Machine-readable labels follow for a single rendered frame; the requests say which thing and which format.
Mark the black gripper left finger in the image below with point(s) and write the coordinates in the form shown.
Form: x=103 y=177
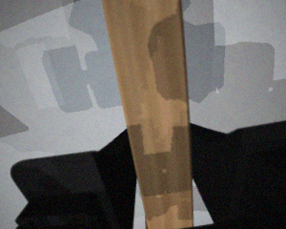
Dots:
x=109 y=173

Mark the wooden side rail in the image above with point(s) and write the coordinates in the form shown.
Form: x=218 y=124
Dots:
x=148 y=53

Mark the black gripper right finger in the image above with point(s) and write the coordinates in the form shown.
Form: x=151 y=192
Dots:
x=220 y=161

